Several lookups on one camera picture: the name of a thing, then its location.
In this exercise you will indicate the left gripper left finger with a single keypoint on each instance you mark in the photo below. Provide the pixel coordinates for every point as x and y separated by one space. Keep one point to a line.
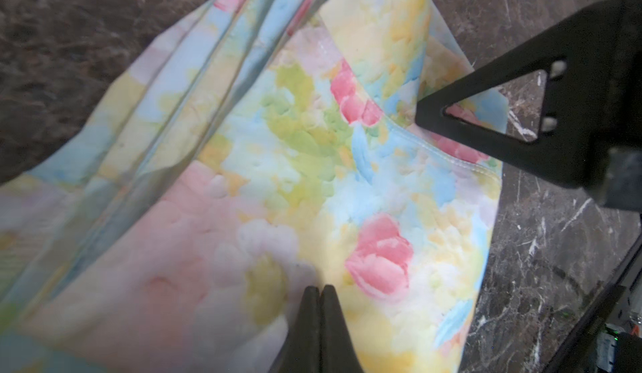
301 351

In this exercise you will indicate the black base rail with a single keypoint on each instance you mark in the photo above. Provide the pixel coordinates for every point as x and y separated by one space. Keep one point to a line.
608 336

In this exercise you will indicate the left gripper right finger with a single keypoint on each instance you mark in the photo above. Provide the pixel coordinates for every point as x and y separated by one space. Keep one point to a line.
337 354

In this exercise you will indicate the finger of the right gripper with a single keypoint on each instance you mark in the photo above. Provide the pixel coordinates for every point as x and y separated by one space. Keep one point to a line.
574 102

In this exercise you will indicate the pastel floral skirt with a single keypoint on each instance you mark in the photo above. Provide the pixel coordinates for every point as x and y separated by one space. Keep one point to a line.
254 149

